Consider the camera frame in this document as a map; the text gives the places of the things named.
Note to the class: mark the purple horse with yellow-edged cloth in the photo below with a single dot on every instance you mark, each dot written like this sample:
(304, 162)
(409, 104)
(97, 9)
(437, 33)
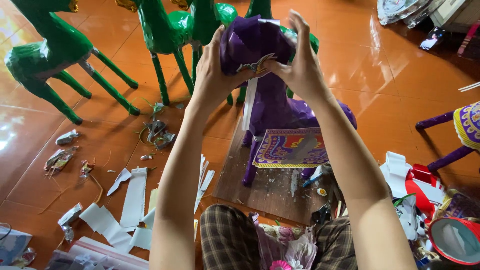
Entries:
(467, 125)

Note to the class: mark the black scissors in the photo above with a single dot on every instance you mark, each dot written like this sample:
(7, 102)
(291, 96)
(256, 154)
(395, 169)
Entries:
(324, 212)

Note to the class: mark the black phone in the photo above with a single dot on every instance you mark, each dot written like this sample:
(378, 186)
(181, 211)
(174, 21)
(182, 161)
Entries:
(432, 38)

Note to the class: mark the purple paper horse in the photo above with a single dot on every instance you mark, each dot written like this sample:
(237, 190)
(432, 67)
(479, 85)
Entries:
(272, 101)

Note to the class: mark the wide white zigzag paper strip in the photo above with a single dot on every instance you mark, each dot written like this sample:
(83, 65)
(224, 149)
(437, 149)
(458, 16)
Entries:
(134, 198)

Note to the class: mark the heap of red white papers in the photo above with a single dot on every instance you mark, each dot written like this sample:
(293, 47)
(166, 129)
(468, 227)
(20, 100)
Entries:
(412, 187)

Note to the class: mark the green paper horse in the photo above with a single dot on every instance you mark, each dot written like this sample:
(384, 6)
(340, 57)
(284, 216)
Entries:
(258, 7)
(56, 48)
(163, 33)
(206, 22)

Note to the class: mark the brown wooden board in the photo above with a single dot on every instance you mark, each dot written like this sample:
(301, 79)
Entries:
(270, 195)

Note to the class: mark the white sticks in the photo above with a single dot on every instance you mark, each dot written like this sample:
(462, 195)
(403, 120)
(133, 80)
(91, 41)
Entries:
(470, 86)

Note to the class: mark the person's left hand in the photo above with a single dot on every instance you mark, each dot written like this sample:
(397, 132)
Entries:
(210, 78)

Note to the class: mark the long white zigzag paper strip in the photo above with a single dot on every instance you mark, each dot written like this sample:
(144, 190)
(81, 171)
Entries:
(107, 227)

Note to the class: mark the long silver foil scrap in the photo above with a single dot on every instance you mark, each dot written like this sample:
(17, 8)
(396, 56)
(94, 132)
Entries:
(69, 219)

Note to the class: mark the white carton box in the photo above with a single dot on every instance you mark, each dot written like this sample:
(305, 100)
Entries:
(457, 13)

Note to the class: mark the plastic bag of paper flowers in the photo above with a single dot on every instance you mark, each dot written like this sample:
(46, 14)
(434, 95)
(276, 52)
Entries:
(288, 245)

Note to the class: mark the yellow flower sticker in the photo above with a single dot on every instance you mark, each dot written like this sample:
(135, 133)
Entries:
(321, 192)

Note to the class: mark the printed paper face sticker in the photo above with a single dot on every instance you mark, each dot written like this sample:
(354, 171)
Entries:
(257, 66)

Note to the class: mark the blue white box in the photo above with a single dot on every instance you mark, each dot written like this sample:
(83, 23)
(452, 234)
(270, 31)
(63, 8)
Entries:
(13, 243)

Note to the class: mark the patterned paper saddle cloth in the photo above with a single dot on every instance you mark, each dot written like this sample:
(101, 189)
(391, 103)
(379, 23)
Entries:
(288, 148)

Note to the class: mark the colourful crumpled foil scrap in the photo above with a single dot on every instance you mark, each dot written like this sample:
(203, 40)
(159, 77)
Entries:
(59, 159)

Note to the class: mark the clear plastic bag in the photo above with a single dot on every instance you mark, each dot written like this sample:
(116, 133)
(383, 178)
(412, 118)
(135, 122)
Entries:
(401, 11)

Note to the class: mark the heap of grey paper scraps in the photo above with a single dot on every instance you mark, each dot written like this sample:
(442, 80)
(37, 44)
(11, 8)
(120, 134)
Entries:
(157, 133)

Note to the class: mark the blue pen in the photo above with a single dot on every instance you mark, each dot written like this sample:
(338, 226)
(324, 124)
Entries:
(312, 180)

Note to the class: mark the bundle of narrow white strips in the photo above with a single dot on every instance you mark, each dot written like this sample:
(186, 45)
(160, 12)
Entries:
(202, 183)

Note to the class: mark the red paper bucket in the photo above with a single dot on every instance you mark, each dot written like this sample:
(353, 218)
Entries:
(455, 240)

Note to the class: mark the person's right hand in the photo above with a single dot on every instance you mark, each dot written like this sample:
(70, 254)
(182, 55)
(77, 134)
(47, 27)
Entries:
(302, 71)

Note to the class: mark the small white paper scrap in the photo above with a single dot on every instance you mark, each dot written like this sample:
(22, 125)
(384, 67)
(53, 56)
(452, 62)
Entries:
(119, 180)

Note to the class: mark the person's plaid trousers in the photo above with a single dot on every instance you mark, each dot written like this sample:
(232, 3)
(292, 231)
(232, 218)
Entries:
(228, 240)

